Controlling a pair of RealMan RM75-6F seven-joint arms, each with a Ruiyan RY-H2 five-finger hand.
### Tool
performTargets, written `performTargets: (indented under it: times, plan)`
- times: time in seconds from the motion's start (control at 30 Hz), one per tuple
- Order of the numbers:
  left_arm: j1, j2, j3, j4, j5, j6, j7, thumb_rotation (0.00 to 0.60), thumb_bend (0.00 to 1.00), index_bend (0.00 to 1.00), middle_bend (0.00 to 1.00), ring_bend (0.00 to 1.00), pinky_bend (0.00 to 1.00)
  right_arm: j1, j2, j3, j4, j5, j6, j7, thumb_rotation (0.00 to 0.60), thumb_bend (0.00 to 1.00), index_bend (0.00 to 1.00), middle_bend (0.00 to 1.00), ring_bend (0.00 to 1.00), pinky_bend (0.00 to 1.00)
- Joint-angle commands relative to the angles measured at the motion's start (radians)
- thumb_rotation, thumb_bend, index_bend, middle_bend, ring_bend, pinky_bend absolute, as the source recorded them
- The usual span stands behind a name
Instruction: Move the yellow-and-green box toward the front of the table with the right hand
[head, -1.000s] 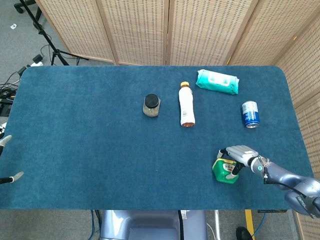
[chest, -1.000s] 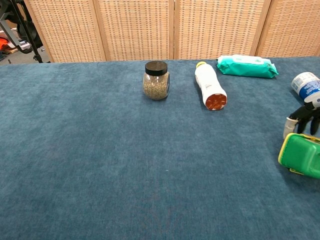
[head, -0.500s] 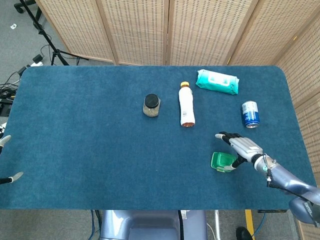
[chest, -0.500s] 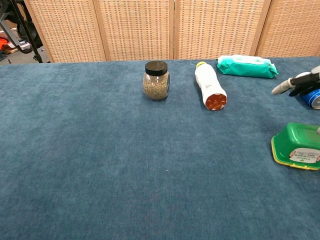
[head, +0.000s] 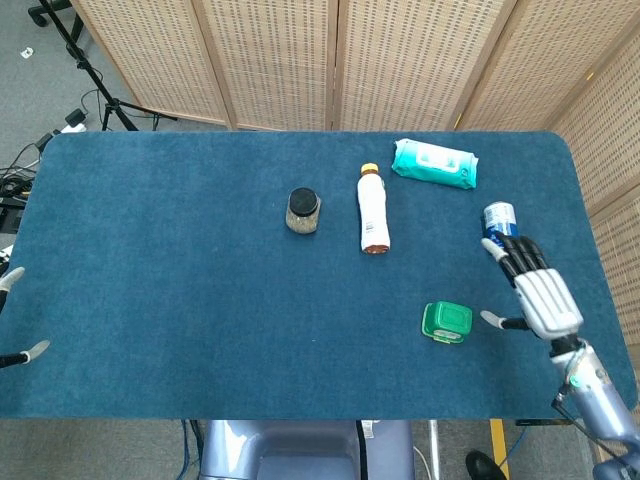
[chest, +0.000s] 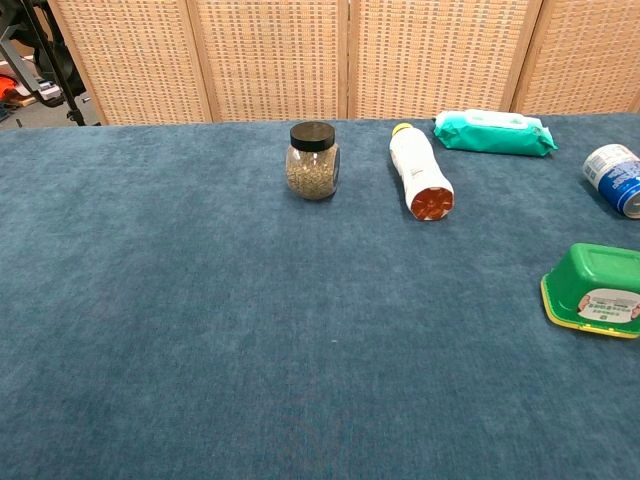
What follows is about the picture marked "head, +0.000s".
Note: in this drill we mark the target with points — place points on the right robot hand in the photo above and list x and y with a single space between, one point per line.
545 302

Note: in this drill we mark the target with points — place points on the black wheeled stand base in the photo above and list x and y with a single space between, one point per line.
75 25

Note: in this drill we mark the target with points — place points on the teal wet wipes pack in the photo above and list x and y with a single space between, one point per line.
434 164

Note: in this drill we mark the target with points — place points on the lavender robot base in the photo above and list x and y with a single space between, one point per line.
300 450

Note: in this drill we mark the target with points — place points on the white bottle with yellow cap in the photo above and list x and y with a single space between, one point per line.
372 210

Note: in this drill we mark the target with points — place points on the black tripod stand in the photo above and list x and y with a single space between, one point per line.
95 80

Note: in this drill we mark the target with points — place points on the blue soda can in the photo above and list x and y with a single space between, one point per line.
500 217

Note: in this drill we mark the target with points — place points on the glass jar with black lid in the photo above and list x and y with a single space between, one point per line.
303 212

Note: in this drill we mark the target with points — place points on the white table leg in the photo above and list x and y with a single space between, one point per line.
433 445

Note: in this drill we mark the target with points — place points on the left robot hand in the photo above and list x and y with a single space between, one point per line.
30 352

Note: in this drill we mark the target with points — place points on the green tub with yellow lid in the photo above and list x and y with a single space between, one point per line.
447 322

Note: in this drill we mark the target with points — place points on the white power strip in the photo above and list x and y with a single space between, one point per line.
74 122

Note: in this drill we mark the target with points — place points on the black shoe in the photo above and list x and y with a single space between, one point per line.
484 466

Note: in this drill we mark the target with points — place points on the blue table mat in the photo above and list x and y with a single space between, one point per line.
200 300

